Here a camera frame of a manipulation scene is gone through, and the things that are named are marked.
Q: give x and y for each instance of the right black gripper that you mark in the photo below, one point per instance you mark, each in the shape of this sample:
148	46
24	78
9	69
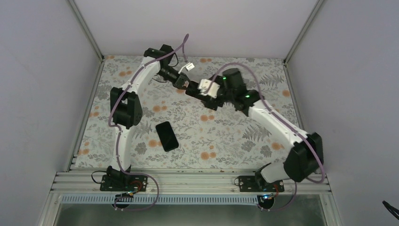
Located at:
213	103

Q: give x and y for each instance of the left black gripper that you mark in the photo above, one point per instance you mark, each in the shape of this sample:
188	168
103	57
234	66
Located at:
179	82

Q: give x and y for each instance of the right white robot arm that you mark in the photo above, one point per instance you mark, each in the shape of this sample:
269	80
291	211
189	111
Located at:
305	150

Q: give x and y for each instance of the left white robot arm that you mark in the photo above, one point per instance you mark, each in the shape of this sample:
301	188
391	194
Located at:
126	109

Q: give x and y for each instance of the black phone on table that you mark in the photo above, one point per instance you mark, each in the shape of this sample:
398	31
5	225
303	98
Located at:
167	136

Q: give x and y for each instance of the floral table mat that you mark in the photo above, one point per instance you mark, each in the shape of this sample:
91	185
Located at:
208	139

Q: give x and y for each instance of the black object at edge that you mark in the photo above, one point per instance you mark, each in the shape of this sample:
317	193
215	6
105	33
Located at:
394	211

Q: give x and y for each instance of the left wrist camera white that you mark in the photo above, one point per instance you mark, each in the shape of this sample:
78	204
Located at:
189	66

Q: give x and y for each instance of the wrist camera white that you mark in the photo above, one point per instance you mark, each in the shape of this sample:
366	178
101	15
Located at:
189	66
208	88

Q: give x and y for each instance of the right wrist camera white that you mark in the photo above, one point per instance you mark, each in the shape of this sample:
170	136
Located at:
208	88

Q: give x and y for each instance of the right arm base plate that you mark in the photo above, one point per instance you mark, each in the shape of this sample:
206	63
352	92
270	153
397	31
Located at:
249	184

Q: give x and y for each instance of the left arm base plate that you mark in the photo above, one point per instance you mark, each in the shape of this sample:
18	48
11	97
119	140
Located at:
136	183

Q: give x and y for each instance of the aluminium mounting rail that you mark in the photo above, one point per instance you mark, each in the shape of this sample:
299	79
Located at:
167	182

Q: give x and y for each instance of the slotted cable duct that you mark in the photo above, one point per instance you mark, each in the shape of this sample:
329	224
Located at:
161	199

